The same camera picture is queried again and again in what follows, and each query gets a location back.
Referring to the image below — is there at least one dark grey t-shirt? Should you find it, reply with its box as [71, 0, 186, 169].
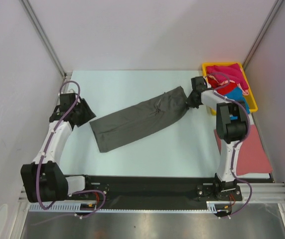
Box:
[90, 86, 188, 153]

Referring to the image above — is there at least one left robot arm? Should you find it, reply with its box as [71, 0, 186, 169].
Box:
[20, 93, 95, 203]

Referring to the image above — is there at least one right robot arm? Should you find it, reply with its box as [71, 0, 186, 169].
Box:
[187, 76, 251, 200]

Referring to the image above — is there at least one blue t-shirt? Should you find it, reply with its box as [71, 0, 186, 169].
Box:
[225, 87, 250, 114]

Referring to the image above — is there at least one magenta pink t-shirt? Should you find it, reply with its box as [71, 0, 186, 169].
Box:
[205, 63, 249, 96]

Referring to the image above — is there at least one yellow plastic bin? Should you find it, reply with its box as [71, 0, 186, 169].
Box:
[202, 62, 258, 113]

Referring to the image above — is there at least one folded dusty red t-shirt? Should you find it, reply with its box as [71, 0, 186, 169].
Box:
[214, 124, 274, 176]

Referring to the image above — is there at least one left aluminium frame post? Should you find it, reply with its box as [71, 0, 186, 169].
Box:
[19, 0, 67, 79]

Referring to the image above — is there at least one aluminium frame post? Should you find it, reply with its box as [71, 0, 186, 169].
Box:
[243, 0, 285, 69]
[19, 0, 67, 79]

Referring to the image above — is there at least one white slotted cable duct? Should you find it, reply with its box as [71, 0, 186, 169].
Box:
[29, 200, 235, 214]

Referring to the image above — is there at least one right aluminium frame post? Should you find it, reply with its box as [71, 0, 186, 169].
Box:
[243, 0, 285, 69]

